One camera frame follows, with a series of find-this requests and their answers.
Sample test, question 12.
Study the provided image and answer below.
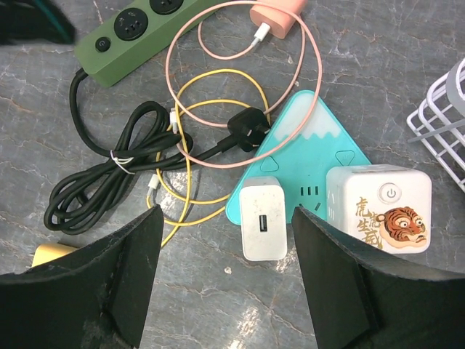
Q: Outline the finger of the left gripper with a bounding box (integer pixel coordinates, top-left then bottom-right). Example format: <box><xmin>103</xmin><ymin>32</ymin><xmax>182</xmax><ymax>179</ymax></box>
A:
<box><xmin>1</xmin><ymin>0</ymin><xmax>76</xmax><ymax>46</ymax></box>

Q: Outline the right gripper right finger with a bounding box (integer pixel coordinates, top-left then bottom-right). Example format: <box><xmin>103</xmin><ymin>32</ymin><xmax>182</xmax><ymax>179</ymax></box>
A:
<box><xmin>291</xmin><ymin>206</ymin><xmax>464</xmax><ymax>348</ymax></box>

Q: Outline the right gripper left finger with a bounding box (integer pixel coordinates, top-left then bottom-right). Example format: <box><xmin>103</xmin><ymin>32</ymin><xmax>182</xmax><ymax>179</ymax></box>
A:
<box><xmin>1</xmin><ymin>206</ymin><xmax>163</xmax><ymax>348</ymax></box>

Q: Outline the green power strip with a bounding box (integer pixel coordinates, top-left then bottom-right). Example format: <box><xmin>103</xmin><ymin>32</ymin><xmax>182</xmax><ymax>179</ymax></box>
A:
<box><xmin>75</xmin><ymin>0</ymin><xmax>220</xmax><ymax>87</ymax></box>

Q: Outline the white cube socket adapter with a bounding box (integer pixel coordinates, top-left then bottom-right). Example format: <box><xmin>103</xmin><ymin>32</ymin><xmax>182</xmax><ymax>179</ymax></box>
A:
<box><xmin>326</xmin><ymin>164</ymin><xmax>432</xmax><ymax>254</ymax></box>

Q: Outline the white square plug adapter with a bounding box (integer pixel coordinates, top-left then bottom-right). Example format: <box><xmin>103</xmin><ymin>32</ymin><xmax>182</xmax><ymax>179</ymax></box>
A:
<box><xmin>239</xmin><ymin>176</ymin><xmax>288</xmax><ymax>262</ymax></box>

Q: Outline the pink usb charger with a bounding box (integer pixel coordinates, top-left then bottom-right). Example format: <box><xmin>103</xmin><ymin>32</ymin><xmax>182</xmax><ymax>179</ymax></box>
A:
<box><xmin>249</xmin><ymin>0</ymin><xmax>307</xmax><ymax>39</ymax></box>

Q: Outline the yellow usb charger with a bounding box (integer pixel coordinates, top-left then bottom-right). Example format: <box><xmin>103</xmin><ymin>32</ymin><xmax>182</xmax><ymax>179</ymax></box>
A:
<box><xmin>31</xmin><ymin>243</ymin><xmax>77</xmax><ymax>268</ymax></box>

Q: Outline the yellow usb cable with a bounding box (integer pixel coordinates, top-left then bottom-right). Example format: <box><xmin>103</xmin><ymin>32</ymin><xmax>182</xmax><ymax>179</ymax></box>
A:
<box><xmin>146</xmin><ymin>68</ymin><xmax>272</xmax><ymax>248</ymax></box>

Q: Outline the black power cord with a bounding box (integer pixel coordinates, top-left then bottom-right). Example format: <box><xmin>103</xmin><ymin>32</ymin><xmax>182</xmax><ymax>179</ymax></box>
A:
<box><xmin>43</xmin><ymin>68</ymin><xmax>272</xmax><ymax>236</ymax></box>

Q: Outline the white wire dish rack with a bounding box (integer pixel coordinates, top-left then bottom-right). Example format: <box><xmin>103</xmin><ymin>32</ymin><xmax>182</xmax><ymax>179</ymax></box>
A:
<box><xmin>406</xmin><ymin>60</ymin><xmax>464</xmax><ymax>190</ymax></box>

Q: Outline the pink usb cable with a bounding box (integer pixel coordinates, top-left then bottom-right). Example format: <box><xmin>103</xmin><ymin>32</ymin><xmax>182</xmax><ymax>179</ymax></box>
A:
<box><xmin>165</xmin><ymin>0</ymin><xmax>323</xmax><ymax>169</ymax></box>

